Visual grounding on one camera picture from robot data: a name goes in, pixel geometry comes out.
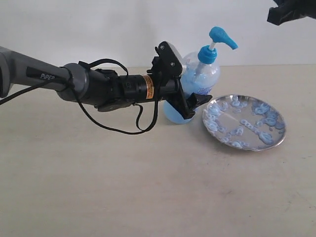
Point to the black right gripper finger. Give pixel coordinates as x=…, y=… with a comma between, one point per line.
x=291, y=10

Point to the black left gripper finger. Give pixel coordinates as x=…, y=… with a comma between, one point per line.
x=196, y=100

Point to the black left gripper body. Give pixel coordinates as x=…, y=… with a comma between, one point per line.
x=176, y=103

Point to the blue pump soap bottle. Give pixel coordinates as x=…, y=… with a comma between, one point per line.
x=200, y=69

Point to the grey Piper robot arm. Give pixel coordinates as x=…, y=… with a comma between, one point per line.
x=86, y=83

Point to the round steel plate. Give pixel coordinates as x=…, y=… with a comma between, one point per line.
x=244, y=122

